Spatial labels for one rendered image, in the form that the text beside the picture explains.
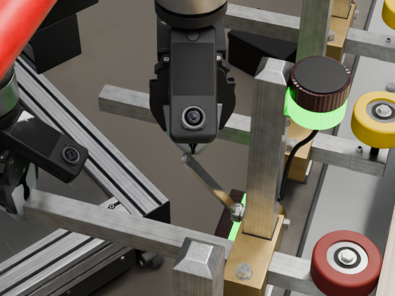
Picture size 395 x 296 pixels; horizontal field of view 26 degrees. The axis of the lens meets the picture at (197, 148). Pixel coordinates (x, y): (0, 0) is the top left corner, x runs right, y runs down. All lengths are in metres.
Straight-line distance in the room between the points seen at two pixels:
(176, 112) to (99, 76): 1.75
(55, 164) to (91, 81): 1.52
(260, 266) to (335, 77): 0.28
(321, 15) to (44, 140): 0.38
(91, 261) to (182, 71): 1.11
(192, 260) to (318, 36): 0.52
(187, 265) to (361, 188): 0.79
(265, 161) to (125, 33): 1.78
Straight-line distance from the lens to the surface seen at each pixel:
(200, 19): 0.81
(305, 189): 1.33
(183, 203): 2.20
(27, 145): 1.02
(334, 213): 1.41
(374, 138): 1.16
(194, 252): 0.70
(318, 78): 0.86
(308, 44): 1.15
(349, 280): 0.99
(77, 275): 1.89
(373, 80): 1.64
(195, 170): 0.97
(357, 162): 1.23
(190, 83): 0.81
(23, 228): 1.93
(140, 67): 2.57
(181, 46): 0.83
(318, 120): 0.87
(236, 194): 1.32
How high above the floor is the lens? 1.72
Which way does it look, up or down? 47 degrees down
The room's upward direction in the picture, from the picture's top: straight up
